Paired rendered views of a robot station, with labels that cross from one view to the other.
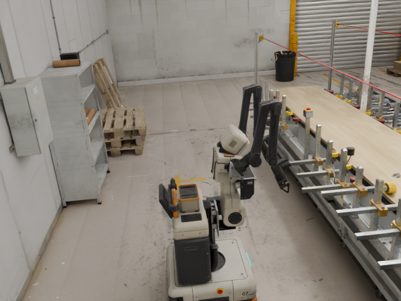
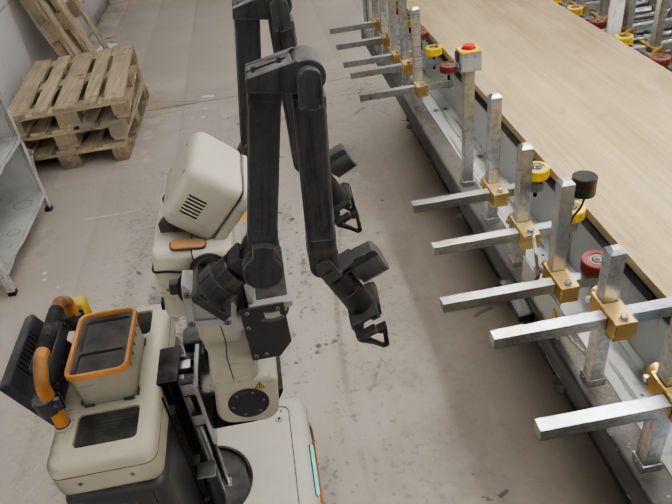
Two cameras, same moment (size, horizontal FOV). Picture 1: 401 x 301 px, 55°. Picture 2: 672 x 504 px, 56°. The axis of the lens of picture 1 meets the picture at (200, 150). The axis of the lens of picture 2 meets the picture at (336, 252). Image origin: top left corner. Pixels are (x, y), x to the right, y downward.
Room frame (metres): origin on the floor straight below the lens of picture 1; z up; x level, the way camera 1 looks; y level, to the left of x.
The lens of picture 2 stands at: (1.29, -0.51, 1.96)
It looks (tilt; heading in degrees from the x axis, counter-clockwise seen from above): 36 degrees down; 1
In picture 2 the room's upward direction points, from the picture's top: 8 degrees counter-clockwise
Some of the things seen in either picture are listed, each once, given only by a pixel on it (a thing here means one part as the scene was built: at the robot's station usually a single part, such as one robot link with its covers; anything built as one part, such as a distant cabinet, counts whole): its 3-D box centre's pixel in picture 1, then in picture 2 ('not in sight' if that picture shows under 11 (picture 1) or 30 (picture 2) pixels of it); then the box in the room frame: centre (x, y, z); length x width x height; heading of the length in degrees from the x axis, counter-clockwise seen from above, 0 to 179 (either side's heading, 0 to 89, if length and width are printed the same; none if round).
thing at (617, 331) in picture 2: (359, 189); (610, 311); (2.33, -1.09, 0.95); 0.14 x 0.06 x 0.05; 4
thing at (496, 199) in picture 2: (317, 160); (494, 190); (3.08, -1.03, 0.84); 0.14 x 0.06 x 0.05; 4
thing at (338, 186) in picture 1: (329, 187); (522, 291); (2.56, -0.96, 0.84); 0.43 x 0.03 x 0.04; 94
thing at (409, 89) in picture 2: (278, 126); (406, 90); (4.05, -0.90, 0.82); 0.43 x 0.03 x 0.04; 94
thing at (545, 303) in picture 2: (335, 193); (539, 295); (2.63, -1.04, 0.75); 0.26 x 0.01 x 0.10; 4
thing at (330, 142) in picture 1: (328, 166); (520, 216); (2.85, -1.05, 0.87); 0.04 x 0.04 x 0.48; 4
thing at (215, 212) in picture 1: (225, 211); (234, 370); (2.57, -0.16, 0.68); 0.28 x 0.27 x 0.25; 4
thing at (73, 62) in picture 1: (66, 63); not in sight; (4.54, 1.49, 1.59); 0.30 x 0.08 x 0.08; 94
